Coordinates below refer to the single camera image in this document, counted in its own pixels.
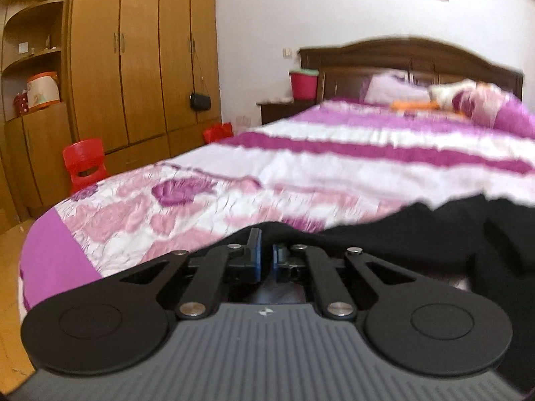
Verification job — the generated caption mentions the red bag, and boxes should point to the red bag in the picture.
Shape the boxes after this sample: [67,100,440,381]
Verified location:
[203,122,233,145]

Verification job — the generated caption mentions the red plastic stool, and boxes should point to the red plastic stool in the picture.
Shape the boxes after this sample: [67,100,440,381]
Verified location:
[63,138,110,195]

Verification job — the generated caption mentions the orange and white container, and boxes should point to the orange and white container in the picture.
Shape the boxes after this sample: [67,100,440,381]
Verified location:
[26,72,60,111]

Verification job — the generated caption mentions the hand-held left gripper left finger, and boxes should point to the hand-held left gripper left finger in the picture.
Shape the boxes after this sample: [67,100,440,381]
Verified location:
[118,228,263,320]

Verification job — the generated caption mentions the purple floral bed blanket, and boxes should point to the purple floral bed blanket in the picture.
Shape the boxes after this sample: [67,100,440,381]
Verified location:
[19,96,535,314]

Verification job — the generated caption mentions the wooden corner shelf unit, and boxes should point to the wooden corner shelf unit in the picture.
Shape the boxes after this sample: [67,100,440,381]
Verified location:
[0,0,78,218]

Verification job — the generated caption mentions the folded purple floral quilt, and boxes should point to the folded purple floral quilt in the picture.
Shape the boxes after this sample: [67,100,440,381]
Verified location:
[453,86,535,138]

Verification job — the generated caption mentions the light purple pillow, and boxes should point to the light purple pillow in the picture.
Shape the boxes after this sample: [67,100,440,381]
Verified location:
[364,71,431,105]

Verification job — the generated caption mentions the dark wooden headboard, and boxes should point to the dark wooden headboard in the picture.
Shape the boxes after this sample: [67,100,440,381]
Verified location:
[299,37,525,103]

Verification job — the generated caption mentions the small black shoulder bag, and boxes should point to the small black shoulder bag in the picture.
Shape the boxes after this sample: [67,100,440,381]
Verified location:
[189,37,212,113]

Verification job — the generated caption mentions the black garment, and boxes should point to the black garment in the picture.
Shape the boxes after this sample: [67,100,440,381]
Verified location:
[188,194,535,393]

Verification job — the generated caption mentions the wooden wardrobe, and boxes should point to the wooden wardrobe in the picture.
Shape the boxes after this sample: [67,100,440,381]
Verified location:
[63,0,222,176]

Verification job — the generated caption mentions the white and orange plush toy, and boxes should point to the white and orange plush toy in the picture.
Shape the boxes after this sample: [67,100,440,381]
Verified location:
[393,79,490,113]

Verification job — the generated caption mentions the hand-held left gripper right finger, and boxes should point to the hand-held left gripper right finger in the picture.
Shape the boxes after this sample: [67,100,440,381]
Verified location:
[273,243,412,320]

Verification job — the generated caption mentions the dark wooden nightstand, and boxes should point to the dark wooden nightstand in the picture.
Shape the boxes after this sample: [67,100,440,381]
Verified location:
[256,99,318,125]

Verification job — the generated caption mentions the red bucket with green lid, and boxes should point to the red bucket with green lid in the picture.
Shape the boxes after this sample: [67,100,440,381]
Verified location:
[289,69,319,102]

